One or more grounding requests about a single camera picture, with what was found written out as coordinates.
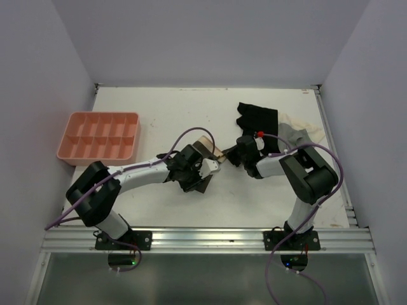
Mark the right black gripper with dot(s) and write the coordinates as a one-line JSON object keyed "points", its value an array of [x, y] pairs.
{"points": [[229, 153]]}

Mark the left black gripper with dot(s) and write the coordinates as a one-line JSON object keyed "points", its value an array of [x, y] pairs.
{"points": [[198, 180]]}

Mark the olive underwear beige waistband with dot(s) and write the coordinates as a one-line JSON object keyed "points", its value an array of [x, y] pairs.
{"points": [[200, 149]]}

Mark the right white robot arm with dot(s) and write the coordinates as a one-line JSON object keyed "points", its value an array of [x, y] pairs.
{"points": [[313, 172]]}

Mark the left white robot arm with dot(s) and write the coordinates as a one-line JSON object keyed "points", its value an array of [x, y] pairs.
{"points": [[96, 210]]}

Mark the black underwear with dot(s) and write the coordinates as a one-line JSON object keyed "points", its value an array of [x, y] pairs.
{"points": [[257, 119]]}

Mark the grey underwear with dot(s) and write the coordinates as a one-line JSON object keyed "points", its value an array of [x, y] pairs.
{"points": [[291, 136]]}

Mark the cream underwear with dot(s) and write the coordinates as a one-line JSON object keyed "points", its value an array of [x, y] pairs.
{"points": [[315, 133]]}

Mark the pink compartment tray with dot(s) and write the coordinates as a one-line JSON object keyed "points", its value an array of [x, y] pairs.
{"points": [[109, 137]]}

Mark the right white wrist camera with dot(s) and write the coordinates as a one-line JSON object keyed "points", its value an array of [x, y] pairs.
{"points": [[260, 143]]}

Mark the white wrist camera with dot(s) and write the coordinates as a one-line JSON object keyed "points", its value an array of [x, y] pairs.
{"points": [[260, 143], [208, 167]]}

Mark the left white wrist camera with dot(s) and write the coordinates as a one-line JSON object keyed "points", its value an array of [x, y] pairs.
{"points": [[208, 167]]}

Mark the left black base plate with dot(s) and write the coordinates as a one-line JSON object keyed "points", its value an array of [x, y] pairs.
{"points": [[129, 241]]}

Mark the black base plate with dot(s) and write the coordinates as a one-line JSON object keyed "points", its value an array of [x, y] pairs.
{"points": [[129, 241], [304, 241]]}

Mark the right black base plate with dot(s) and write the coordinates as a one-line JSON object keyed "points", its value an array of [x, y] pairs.
{"points": [[304, 241]]}

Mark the aluminium mounting rail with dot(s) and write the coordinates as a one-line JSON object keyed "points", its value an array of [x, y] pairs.
{"points": [[183, 240]]}

